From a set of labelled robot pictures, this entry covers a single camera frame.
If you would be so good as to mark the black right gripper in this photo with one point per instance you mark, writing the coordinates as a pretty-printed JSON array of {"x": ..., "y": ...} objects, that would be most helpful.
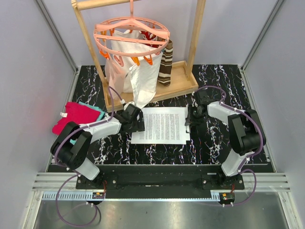
[{"x": 190, "y": 120}]

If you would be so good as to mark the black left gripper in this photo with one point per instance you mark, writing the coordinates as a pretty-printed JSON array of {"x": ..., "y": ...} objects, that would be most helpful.
[{"x": 139, "y": 126}]

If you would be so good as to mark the white printed text sheet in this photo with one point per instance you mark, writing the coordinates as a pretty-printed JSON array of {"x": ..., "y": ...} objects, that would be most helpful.
[{"x": 163, "y": 125}]

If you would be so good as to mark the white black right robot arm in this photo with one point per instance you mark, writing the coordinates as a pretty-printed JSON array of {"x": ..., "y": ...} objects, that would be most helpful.
[{"x": 246, "y": 136}]

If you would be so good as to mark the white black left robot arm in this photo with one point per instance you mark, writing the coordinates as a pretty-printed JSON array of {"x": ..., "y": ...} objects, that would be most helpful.
[{"x": 72, "y": 145}]

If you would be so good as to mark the silver folder clip mechanism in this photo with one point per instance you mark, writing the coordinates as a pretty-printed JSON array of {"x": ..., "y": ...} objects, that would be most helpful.
[{"x": 187, "y": 128}]

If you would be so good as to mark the white hanging towel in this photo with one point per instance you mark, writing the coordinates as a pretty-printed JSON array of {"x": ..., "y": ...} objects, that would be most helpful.
[{"x": 140, "y": 80}]

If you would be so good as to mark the pink hanging cloth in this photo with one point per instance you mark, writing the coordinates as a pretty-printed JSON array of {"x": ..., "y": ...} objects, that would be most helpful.
[{"x": 115, "y": 76}]

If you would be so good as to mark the brown striped sock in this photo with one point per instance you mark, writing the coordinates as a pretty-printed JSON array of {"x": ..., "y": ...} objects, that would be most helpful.
[{"x": 164, "y": 76}]

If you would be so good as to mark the red folded shirt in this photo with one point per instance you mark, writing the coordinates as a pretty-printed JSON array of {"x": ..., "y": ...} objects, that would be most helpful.
[{"x": 65, "y": 118}]

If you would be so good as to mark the teal folded cloth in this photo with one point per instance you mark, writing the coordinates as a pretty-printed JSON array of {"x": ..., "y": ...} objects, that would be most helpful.
[{"x": 83, "y": 113}]

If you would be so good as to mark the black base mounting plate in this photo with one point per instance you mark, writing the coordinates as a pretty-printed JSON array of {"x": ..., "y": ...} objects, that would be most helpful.
[{"x": 156, "y": 182}]

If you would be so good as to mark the pink round clip hanger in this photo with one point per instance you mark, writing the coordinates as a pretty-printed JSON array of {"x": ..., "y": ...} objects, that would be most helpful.
[{"x": 104, "y": 32}]

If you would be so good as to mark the red white patterned cloth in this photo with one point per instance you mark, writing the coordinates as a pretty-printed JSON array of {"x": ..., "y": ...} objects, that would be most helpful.
[{"x": 145, "y": 35}]

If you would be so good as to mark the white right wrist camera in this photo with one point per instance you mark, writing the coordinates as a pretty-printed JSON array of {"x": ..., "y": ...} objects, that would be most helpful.
[{"x": 194, "y": 99}]

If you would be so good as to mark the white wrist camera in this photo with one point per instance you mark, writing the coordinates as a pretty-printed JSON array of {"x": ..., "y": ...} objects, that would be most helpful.
[
  {"x": 194, "y": 99},
  {"x": 125, "y": 104}
]

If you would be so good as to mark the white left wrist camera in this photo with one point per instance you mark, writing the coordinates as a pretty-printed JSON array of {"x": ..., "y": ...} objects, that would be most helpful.
[{"x": 125, "y": 104}]

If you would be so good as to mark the wooden drying rack frame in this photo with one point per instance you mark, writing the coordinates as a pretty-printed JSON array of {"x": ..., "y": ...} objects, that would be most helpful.
[{"x": 182, "y": 78}]

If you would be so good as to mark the aluminium frame rail left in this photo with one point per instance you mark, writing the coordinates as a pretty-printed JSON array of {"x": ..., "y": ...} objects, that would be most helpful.
[{"x": 47, "y": 16}]

